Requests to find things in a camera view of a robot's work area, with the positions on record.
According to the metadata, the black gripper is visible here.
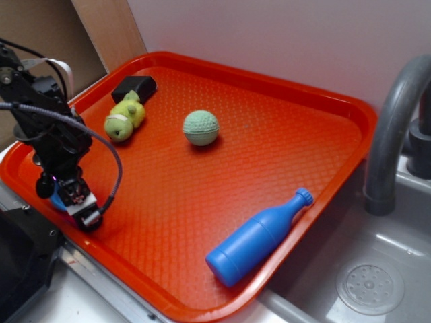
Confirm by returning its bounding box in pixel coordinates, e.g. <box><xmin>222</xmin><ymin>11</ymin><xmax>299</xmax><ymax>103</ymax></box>
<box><xmin>20</xmin><ymin>120</ymin><xmax>92</xmax><ymax>199</ymax></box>

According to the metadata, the blue dimpled ball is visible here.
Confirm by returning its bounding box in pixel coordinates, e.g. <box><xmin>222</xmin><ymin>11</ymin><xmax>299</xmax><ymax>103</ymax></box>
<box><xmin>49</xmin><ymin>192</ymin><xmax>66</xmax><ymax>211</ymax></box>

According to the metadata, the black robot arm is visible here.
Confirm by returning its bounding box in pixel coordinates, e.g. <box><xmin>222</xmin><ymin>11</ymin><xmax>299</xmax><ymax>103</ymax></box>
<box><xmin>1</xmin><ymin>44</ymin><xmax>92</xmax><ymax>206</ymax></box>

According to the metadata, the black robot base box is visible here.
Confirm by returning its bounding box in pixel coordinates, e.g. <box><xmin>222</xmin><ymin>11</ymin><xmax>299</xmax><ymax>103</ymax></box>
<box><xmin>1</xmin><ymin>205</ymin><xmax>64</xmax><ymax>322</ymax></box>

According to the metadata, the green dimpled ball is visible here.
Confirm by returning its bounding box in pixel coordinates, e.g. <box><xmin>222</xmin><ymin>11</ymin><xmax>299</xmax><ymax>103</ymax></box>
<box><xmin>183</xmin><ymin>110</ymin><xmax>220</xmax><ymax>147</ymax></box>

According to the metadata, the green plush turtle toy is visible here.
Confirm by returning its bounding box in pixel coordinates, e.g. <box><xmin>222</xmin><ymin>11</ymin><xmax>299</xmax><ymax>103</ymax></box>
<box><xmin>104</xmin><ymin>90</ymin><xmax>146</xmax><ymax>143</ymax></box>

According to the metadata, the black rectangular block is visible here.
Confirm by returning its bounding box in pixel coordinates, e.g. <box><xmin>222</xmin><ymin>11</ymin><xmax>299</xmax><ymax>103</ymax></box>
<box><xmin>111</xmin><ymin>76</ymin><xmax>158</xmax><ymax>104</ymax></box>

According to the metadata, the brown cardboard panel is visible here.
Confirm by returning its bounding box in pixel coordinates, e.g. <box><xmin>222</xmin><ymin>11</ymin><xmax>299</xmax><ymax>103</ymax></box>
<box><xmin>0</xmin><ymin>0</ymin><xmax>148</xmax><ymax>154</ymax></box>

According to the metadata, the red plastic tray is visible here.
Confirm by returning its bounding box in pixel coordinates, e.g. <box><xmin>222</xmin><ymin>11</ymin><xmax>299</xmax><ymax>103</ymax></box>
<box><xmin>1</xmin><ymin>52</ymin><xmax>376</xmax><ymax>322</ymax></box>

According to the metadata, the blue plastic toy bottle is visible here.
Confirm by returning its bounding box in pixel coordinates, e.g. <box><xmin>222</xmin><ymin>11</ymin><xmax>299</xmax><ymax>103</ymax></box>
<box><xmin>205</xmin><ymin>188</ymin><xmax>314</xmax><ymax>287</ymax></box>

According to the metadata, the grey toy sink basin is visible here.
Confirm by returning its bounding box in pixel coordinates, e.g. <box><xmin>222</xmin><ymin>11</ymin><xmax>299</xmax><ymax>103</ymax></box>
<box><xmin>265</xmin><ymin>153</ymin><xmax>431</xmax><ymax>323</ymax></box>

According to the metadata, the grey toy faucet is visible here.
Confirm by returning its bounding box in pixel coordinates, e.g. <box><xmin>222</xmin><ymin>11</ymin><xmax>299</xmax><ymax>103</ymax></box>
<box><xmin>364</xmin><ymin>54</ymin><xmax>430</xmax><ymax>216</ymax></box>

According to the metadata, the grey braided cable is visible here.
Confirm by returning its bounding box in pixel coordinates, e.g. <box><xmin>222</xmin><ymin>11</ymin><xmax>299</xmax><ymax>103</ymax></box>
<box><xmin>0</xmin><ymin>102</ymin><xmax>123</xmax><ymax>213</ymax></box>

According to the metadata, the white ribbon cable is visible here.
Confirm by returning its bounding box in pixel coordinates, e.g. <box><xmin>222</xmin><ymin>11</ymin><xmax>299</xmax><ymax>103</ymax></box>
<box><xmin>20</xmin><ymin>57</ymin><xmax>75</xmax><ymax>102</ymax></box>

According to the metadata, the dark faucet handle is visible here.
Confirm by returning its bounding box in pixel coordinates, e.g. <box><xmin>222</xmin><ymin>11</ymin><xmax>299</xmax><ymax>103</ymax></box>
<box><xmin>407</xmin><ymin>85</ymin><xmax>430</xmax><ymax>180</ymax></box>

